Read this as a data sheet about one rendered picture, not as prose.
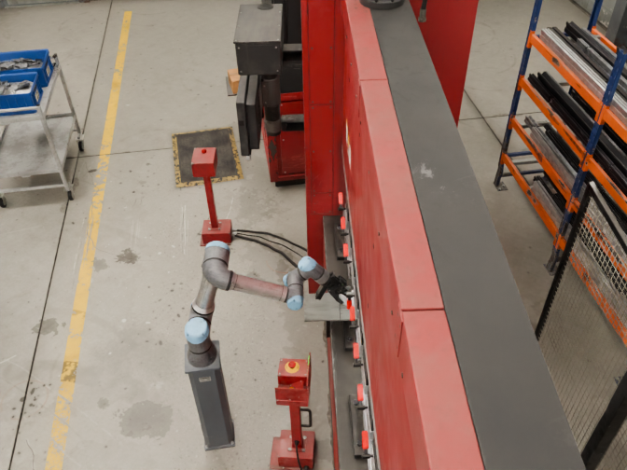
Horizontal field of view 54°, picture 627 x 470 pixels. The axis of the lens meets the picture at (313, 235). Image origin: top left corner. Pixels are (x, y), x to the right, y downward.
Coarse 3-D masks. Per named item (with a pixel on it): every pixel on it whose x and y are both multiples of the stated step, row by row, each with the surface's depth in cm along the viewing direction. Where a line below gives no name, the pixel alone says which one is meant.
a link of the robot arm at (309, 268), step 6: (306, 258) 292; (312, 258) 293; (300, 264) 292; (306, 264) 289; (312, 264) 290; (318, 264) 294; (300, 270) 293; (306, 270) 291; (312, 270) 291; (318, 270) 293; (324, 270) 296; (306, 276) 293; (312, 276) 294; (318, 276) 294
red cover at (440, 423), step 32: (352, 0) 270; (352, 32) 246; (352, 64) 246; (384, 96) 208; (384, 128) 194; (384, 160) 181; (384, 192) 170; (384, 224) 162; (416, 224) 160; (384, 256) 164; (416, 256) 151; (416, 288) 143; (416, 320) 136; (416, 352) 129; (448, 352) 129; (416, 384) 124; (448, 384) 124; (416, 416) 123; (448, 416) 118; (416, 448) 124; (448, 448) 113
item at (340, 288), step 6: (330, 276) 301; (336, 276) 299; (330, 282) 300; (336, 282) 299; (342, 282) 303; (330, 288) 302; (336, 288) 300; (342, 288) 302; (330, 294) 302; (336, 294) 303
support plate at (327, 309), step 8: (304, 296) 317; (312, 296) 317; (328, 296) 316; (304, 304) 312; (312, 304) 312; (320, 304) 312; (328, 304) 312; (336, 304) 312; (304, 312) 308; (312, 312) 308; (320, 312) 308; (328, 312) 308; (336, 312) 308; (344, 312) 308; (304, 320) 305; (312, 320) 305; (320, 320) 305; (328, 320) 305; (336, 320) 305; (344, 320) 305
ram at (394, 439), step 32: (352, 96) 271; (352, 128) 276; (352, 160) 282; (352, 192) 287; (352, 224) 293; (384, 288) 179; (384, 320) 181; (384, 352) 184; (384, 384) 186; (384, 416) 189; (384, 448) 191
